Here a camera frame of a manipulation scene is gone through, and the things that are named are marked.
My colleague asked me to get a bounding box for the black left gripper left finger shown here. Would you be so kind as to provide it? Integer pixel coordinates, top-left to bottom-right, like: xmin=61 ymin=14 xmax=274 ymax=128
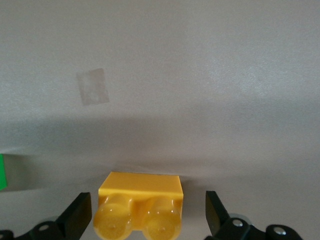
xmin=0 ymin=191 xmax=93 ymax=240

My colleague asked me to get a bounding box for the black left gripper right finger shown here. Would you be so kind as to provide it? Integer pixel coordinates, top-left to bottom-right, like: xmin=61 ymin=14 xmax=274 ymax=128
xmin=204 ymin=190 xmax=305 ymax=240

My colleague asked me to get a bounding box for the yellow two-stud block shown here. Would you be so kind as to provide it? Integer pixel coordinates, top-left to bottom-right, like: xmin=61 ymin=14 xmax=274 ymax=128
xmin=92 ymin=171 xmax=185 ymax=240

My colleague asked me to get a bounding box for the green two-stud block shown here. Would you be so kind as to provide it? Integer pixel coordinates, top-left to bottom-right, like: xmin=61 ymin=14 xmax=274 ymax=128
xmin=0 ymin=153 xmax=8 ymax=191

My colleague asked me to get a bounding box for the clear tape patch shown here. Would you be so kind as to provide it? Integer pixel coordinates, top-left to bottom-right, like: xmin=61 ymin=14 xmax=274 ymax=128
xmin=75 ymin=67 xmax=111 ymax=107

